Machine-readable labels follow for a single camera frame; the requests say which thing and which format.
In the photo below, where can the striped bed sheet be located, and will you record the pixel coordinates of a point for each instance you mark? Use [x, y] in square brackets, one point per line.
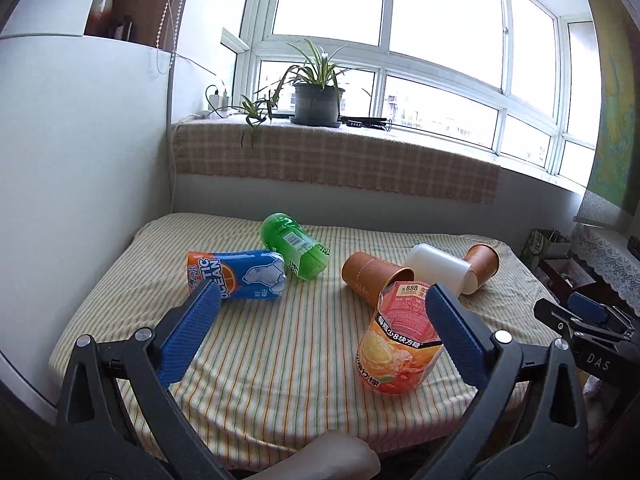
[280, 350]

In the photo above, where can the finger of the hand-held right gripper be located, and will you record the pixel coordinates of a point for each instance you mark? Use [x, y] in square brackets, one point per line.
[552, 316]
[585, 306]

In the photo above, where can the brown paper cup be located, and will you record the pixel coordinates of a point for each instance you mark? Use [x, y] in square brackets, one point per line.
[365, 272]
[482, 262]

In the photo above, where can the checked windowsill cloth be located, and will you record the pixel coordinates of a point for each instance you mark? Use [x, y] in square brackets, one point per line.
[350, 165]

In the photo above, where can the black device on windowsill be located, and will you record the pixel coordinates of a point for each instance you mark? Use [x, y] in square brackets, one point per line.
[367, 122]

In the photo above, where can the green drink bottle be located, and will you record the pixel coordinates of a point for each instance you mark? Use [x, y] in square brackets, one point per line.
[290, 245]

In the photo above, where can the green paper box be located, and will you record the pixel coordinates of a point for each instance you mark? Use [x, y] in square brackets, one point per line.
[537, 245]

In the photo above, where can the white lace cloth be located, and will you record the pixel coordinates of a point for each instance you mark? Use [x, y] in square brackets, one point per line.
[610, 255]

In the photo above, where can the white charger plug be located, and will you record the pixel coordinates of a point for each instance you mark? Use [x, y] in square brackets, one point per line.
[222, 97]

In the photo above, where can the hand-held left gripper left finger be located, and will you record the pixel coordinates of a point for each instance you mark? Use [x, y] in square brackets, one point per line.
[190, 335]

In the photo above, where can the wall map poster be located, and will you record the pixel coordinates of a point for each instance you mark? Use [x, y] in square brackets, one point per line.
[620, 110]

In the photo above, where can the blue polar bear cup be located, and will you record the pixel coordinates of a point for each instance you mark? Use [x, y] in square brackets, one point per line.
[250, 270]

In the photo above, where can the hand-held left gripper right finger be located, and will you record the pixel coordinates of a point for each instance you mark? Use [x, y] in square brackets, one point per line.
[457, 342]

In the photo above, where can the white cabinet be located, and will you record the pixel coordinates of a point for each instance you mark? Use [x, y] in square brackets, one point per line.
[75, 160]

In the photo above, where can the orange pink drink bottle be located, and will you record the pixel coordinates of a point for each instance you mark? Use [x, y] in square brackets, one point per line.
[390, 350]

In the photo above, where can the white plastic cup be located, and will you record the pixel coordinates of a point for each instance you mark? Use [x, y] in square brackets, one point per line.
[435, 262]

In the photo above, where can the white window frame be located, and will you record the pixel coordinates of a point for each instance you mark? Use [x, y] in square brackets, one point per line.
[382, 67]

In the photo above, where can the potted spider plant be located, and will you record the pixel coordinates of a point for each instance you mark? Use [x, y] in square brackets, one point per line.
[315, 102]

